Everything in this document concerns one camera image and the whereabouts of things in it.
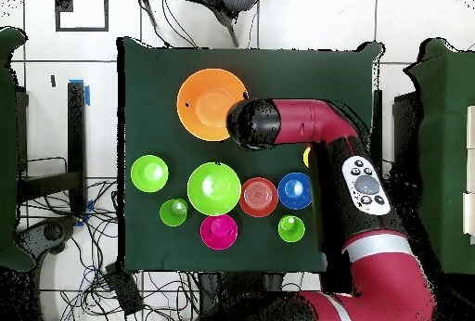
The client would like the black square floor frame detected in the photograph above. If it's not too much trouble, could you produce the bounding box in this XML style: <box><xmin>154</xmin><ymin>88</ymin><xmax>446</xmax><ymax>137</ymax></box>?
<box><xmin>54</xmin><ymin>0</ymin><xmax>109</xmax><ymax>32</ymax></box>

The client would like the large orange bowl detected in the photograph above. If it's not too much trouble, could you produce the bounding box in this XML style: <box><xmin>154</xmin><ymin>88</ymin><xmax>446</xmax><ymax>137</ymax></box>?
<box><xmin>176</xmin><ymin>68</ymin><xmax>250</xmax><ymax>143</ymax></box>

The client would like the green ribbed cup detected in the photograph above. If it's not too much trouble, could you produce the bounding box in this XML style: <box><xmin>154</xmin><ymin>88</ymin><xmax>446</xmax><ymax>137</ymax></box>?
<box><xmin>277</xmin><ymin>214</ymin><xmax>306</xmax><ymax>243</ymax></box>

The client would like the white shelf unit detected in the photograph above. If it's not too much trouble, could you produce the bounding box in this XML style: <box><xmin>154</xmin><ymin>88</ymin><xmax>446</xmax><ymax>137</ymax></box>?
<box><xmin>461</xmin><ymin>105</ymin><xmax>475</xmax><ymax>244</ymax></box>

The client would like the dark green tablecloth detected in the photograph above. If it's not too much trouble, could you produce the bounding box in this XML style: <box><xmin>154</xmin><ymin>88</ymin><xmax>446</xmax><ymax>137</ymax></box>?
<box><xmin>117</xmin><ymin>36</ymin><xmax>383</xmax><ymax>274</ymax></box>

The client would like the green smooth cup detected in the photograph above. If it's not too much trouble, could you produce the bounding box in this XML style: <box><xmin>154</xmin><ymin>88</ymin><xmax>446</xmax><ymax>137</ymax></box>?
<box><xmin>159</xmin><ymin>198</ymin><xmax>189</xmax><ymax>228</ymax></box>

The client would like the black power strip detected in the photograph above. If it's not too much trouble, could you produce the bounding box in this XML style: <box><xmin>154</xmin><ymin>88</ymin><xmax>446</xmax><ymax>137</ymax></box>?
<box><xmin>104</xmin><ymin>263</ymin><xmax>145</xmax><ymax>316</ymax></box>

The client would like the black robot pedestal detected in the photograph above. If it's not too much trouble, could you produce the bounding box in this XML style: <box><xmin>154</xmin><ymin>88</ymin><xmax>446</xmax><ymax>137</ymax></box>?
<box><xmin>198</xmin><ymin>271</ymin><xmax>324</xmax><ymax>321</ymax></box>

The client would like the green cloth side table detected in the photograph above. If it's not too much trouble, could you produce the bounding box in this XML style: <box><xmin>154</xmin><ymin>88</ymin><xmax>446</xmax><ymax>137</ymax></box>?
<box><xmin>404</xmin><ymin>37</ymin><xmax>475</xmax><ymax>277</ymax></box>
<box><xmin>0</xmin><ymin>26</ymin><xmax>36</xmax><ymax>272</ymax></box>

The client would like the large green bowl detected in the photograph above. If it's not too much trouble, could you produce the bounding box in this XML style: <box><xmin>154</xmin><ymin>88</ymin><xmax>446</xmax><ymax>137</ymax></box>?
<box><xmin>186</xmin><ymin>161</ymin><xmax>242</xmax><ymax>217</ymax></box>

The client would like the tangle of floor cables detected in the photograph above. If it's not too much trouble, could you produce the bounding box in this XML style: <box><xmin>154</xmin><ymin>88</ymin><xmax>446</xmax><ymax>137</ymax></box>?
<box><xmin>18</xmin><ymin>179</ymin><xmax>201</xmax><ymax>321</ymax></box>

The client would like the blue ribbed bowl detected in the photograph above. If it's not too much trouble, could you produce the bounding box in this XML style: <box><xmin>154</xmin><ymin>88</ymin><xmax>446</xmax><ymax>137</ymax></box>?
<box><xmin>276</xmin><ymin>172</ymin><xmax>314</xmax><ymax>211</ymax></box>

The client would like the small green ribbed bowl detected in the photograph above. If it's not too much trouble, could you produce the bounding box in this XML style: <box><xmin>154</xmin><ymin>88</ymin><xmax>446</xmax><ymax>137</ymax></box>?
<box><xmin>130</xmin><ymin>154</ymin><xmax>170</xmax><ymax>194</ymax></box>

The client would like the black chair base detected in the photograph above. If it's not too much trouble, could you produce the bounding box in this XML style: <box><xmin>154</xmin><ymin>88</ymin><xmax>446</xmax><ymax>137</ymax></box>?
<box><xmin>14</xmin><ymin>216</ymin><xmax>79</xmax><ymax>263</ymax></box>

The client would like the pink bowl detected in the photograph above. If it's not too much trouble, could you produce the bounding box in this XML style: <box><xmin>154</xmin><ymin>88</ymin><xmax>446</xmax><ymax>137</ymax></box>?
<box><xmin>199</xmin><ymin>213</ymin><xmax>239</xmax><ymax>251</ymax></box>

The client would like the blue tape strip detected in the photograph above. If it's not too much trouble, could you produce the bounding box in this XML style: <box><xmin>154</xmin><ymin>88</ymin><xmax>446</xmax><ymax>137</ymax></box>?
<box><xmin>68</xmin><ymin>78</ymin><xmax>91</xmax><ymax>107</ymax></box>

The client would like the grey office chair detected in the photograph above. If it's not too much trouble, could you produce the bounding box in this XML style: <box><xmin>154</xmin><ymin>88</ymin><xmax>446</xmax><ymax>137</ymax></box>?
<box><xmin>140</xmin><ymin>0</ymin><xmax>263</xmax><ymax>48</ymax></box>

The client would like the red bowl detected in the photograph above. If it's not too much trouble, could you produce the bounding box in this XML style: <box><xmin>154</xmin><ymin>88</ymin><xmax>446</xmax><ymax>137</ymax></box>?
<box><xmin>238</xmin><ymin>176</ymin><xmax>279</xmax><ymax>218</ymax></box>

